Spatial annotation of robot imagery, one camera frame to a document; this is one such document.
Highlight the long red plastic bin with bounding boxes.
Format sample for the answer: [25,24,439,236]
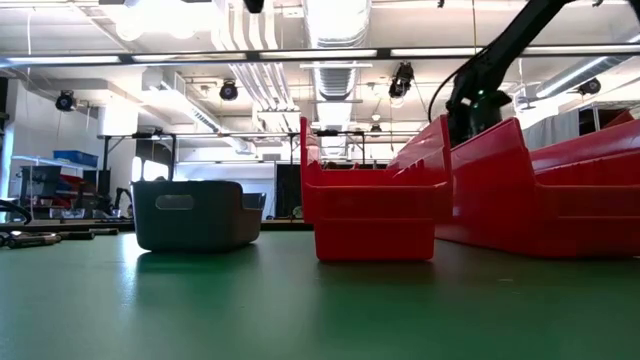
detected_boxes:
[434,117,640,260]
[299,115,454,263]

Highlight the grey plastic tub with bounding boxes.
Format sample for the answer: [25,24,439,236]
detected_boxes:
[130,179,267,253]

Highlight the white LED light strip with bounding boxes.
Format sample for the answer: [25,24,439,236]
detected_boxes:
[522,44,640,56]
[259,48,378,60]
[390,47,484,58]
[5,55,122,65]
[130,53,247,63]

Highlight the grey curtain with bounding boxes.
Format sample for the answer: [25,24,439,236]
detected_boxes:
[519,109,581,151]

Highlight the black ceiling spotlight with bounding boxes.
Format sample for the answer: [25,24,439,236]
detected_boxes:
[576,77,603,97]
[218,78,240,103]
[53,89,78,113]
[387,61,416,100]

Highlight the white ceiling pipes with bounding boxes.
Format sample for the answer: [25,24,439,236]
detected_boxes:
[212,0,304,134]

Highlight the red shelf bin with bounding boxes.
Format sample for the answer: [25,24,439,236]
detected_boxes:
[602,109,636,129]

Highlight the blue storage bin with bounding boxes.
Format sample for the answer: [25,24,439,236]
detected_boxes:
[52,149,100,169]

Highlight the black column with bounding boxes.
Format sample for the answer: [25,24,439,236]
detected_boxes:
[96,168,112,207]

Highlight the red item on shelf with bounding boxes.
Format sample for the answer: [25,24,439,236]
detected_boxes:
[58,173,97,196]

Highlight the white shelf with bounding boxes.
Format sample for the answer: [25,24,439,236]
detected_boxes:
[10,154,101,221]

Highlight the black crate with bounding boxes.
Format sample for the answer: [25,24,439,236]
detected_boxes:
[19,165,63,200]

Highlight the green table mat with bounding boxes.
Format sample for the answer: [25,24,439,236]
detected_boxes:
[0,229,640,360]

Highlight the black overhead frame bar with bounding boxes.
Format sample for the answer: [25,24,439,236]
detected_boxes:
[0,43,640,66]

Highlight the silver ribbed ventilation duct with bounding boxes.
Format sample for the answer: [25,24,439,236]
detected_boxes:
[302,0,374,159]

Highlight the slanted silver ventilation duct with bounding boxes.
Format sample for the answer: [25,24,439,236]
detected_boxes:
[534,32,640,100]

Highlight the white ceiling air duct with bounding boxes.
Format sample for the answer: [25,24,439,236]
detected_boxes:
[140,68,224,135]

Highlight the black cable loop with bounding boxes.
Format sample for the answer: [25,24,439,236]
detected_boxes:
[0,198,34,227]

